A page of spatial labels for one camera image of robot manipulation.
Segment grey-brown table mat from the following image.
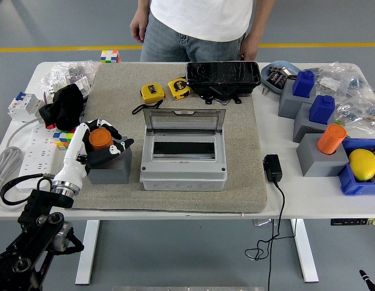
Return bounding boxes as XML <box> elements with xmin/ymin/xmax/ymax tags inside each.
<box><xmin>59</xmin><ymin>62</ymin><xmax>268</xmax><ymax>213</ymax></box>

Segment yellow tape measure with strap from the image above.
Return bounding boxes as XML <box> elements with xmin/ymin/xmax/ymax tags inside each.
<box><xmin>131</xmin><ymin>83</ymin><xmax>166</xmax><ymax>115</ymax></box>

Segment black plastic tray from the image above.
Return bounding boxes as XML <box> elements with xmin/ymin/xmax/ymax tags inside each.
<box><xmin>185</xmin><ymin>61</ymin><xmax>262</xmax><ymax>105</ymax></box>

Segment clear bags of components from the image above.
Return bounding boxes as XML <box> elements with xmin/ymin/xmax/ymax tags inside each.
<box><xmin>311</xmin><ymin>62</ymin><xmax>375</xmax><ymax>143</ymax></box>

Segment white blue circuit breaker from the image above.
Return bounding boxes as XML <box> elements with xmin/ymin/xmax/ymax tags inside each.
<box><xmin>7</xmin><ymin>91</ymin><xmax>45</xmax><ymax>122</ymax></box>

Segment blue plastic bin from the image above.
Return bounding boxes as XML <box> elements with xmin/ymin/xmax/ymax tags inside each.
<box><xmin>337</xmin><ymin>138</ymin><xmax>375</xmax><ymax>196</ymax></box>

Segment person's right hand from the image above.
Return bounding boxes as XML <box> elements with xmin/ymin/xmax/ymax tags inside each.
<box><xmin>129</xmin><ymin>16</ymin><xmax>148</xmax><ymax>43</ymax></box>

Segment person's left hand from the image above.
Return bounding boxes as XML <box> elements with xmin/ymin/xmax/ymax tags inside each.
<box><xmin>241</xmin><ymin>32</ymin><xmax>261</xmax><ymax>61</ymax></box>

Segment orange cylinder battery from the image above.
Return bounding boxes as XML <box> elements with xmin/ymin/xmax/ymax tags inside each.
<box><xmin>88</xmin><ymin>128</ymin><xmax>114</xmax><ymax>152</ymax></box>
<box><xmin>317</xmin><ymin>124</ymin><xmax>348</xmax><ymax>155</ymax></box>

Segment black table control panel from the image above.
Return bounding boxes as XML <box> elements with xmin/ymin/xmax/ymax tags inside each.
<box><xmin>330</xmin><ymin>217</ymin><xmax>375</xmax><ymax>227</ymax></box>

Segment blue block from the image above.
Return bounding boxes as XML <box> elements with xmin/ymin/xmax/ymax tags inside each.
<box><xmin>309</xmin><ymin>95</ymin><xmax>336</xmax><ymax>125</ymax></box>
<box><xmin>292</xmin><ymin>70</ymin><xmax>316</xmax><ymax>98</ymax></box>

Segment grey block with round hole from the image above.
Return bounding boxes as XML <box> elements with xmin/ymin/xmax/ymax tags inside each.
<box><xmin>86</xmin><ymin>135</ymin><xmax>133</xmax><ymax>185</ymax></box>

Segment yellow lemon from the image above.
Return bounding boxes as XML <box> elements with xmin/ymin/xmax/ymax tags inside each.
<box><xmin>348</xmin><ymin>148</ymin><xmax>375</xmax><ymax>182</ymax></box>

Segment black cloth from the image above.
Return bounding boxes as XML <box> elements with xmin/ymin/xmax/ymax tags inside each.
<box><xmin>38</xmin><ymin>84</ymin><xmax>85</xmax><ymax>131</ymax></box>

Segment light blue dish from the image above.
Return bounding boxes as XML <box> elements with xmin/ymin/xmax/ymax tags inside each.
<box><xmin>261</xmin><ymin>59</ymin><xmax>300</xmax><ymax>96</ymax></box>

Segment smoky transparent box lid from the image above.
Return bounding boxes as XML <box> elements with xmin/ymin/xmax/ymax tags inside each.
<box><xmin>142</xmin><ymin>108</ymin><xmax>227</xmax><ymax>134</ymax></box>

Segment white power strip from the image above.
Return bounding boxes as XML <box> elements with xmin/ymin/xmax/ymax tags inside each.
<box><xmin>17</xmin><ymin>124</ymin><xmax>59</xmax><ymax>193</ymax></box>

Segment clear bag of small parts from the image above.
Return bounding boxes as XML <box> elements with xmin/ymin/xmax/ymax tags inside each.
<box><xmin>35</xmin><ymin>59</ymin><xmax>100</xmax><ymax>101</ymax></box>

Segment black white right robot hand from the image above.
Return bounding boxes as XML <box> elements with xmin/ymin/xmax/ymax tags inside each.
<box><xmin>359</xmin><ymin>269</ymin><xmax>375</xmax><ymax>291</ymax></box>

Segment black adapter cord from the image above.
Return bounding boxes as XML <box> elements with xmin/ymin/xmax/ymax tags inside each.
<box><xmin>244</xmin><ymin>180</ymin><xmax>287</xmax><ymax>291</ymax></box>

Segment grey electrical enclosure box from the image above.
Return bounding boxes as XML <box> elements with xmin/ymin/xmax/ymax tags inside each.
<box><xmin>139</xmin><ymin>130</ymin><xmax>229</xmax><ymax>192</ymax></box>

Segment person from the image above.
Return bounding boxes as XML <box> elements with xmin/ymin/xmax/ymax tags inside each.
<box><xmin>140</xmin><ymin>0</ymin><xmax>254</xmax><ymax>63</ymax></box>

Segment grey block holder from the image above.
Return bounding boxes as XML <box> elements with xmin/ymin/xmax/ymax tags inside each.
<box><xmin>292</xmin><ymin>102</ymin><xmax>336</xmax><ymax>143</ymax></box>
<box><xmin>296</xmin><ymin>133</ymin><xmax>350</xmax><ymax>178</ymax></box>
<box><xmin>277</xmin><ymin>79</ymin><xmax>317</xmax><ymax>119</ymax></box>

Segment black power adapter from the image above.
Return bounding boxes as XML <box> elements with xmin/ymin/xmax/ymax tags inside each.
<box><xmin>262</xmin><ymin>154</ymin><xmax>284</xmax><ymax>183</ymax></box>

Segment colourful puzzle cube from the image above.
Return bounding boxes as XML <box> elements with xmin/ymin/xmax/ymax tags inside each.
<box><xmin>52</xmin><ymin>129</ymin><xmax>78</xmax><ymax>152</ymax></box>
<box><xmin>99</xmin><ymin>49</ymin><xmax>121</xmax><ymax>64</ymax></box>

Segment white power strip cable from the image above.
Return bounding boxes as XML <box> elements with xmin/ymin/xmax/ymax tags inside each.
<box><xmin>0</xmin><ymin>117</ymin><xmax>44</xmax><ymax>212</ymax></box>

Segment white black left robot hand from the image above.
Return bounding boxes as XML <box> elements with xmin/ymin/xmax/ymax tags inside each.
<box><xmin>53</xmin><ymin>119</ymin><xmax>135</xmax><ymax>187</ymax></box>

